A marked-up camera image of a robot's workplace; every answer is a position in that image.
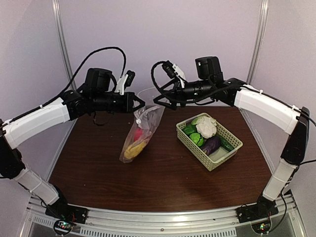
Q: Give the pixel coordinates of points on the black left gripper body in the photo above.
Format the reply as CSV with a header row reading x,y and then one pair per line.
x,y
101,102

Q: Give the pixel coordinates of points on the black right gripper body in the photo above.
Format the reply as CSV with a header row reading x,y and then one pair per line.
x,y
204,88

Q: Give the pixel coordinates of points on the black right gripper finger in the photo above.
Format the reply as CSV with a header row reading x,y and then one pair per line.
x,y
170,87
162,101

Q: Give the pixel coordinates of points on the clear zip top bag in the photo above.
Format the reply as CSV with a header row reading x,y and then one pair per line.
x,y
147,118

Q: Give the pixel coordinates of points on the red toy tomato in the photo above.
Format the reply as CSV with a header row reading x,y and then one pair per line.
x,y
138,134

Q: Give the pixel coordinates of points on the white toy cauliflower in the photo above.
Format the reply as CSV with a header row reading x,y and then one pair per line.
x,y
206,126

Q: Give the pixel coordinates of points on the green toy cabbage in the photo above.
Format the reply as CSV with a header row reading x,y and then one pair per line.
x,y
197,139

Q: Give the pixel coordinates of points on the yellow toy pepper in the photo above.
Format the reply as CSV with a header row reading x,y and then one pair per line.
x,y
135,149

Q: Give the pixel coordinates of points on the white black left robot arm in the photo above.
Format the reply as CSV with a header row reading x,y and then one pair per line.
x,y
68,106

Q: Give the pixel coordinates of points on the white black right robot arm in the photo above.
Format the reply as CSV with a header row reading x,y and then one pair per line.
x,y
292,120

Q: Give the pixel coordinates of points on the green toy pepper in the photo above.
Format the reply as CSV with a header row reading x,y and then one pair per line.
x,y
189,129

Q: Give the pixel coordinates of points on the purple toy eggplant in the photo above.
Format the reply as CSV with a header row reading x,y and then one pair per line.
x,y
211,145

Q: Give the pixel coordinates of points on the dark green toy cucumber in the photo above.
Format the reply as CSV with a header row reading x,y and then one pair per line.
x,y
226,145

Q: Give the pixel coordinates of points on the left circuit board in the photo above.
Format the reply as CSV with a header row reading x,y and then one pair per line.
x,y
62,227

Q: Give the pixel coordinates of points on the circuit board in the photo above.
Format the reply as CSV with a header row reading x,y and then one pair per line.
x,y
262,227
62,227

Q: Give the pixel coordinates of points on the right circuit board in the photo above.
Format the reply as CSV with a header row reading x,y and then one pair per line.
x,y
262,227

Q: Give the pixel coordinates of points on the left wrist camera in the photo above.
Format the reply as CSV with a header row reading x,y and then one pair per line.
x,y
124,82

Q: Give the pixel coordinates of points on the aluminium right corner post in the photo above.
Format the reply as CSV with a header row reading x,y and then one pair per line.
x,y
263,17

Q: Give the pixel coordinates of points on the aluminium corner post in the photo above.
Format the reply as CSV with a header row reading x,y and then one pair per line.
x,y
61,38
263,17

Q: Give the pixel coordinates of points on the aluminium left corner post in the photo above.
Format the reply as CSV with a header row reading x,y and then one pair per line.
x,y
61,38

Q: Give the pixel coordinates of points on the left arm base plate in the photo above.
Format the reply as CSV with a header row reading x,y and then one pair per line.
x,y
73,214

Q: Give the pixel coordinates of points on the aluminium front rail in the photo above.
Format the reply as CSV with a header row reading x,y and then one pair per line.
x,y
220,222

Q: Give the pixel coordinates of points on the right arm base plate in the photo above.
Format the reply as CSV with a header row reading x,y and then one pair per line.
x,y
256,212

